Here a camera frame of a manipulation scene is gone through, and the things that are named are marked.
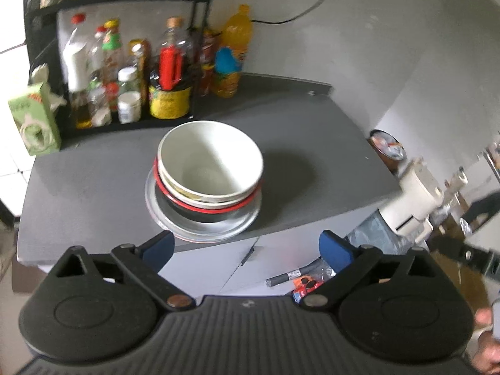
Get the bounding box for black marker pen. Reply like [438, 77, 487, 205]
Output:
[265, 259, 330, 288]

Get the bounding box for white appliance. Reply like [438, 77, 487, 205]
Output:
[379, 158, 468, 243]

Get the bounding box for clear bottle with red cap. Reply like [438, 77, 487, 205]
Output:
[63, 13, 93, 130]

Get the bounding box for green tissue box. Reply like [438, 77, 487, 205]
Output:
[7, 63, 67, 156]

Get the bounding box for black wire rack shelf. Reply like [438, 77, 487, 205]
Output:
[24, 0, 212, 139]

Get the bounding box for right hand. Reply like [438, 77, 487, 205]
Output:
[471, 307, 500, 374]

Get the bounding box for white bowl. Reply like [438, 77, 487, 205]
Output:
[157, 120, 263, 203]

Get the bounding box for white capped jar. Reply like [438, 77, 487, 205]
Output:
[117, 66, 142, 124]

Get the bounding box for black bowl with red rim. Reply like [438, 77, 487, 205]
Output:
[152, 158, 261, 223]

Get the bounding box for dark bottle yellow label red handle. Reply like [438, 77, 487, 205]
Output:
[149, 16, 194, 120]

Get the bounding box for white plate with blue logo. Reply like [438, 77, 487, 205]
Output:
[145, 169, 262, 244]

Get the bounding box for orange juice bottle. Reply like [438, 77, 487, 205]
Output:
[210, 4, 253, 98]

